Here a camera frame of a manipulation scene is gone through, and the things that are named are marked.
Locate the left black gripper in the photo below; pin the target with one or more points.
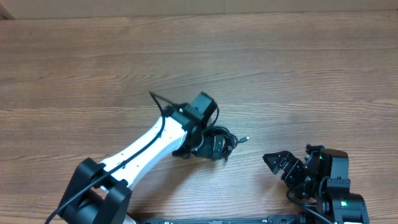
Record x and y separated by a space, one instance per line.
208 150

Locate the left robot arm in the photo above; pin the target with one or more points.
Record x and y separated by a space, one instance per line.
101 192

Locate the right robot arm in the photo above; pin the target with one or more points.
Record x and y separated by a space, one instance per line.
319 185

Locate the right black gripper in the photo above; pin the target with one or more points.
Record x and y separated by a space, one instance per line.
293 164

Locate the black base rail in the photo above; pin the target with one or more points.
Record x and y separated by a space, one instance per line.
211 221

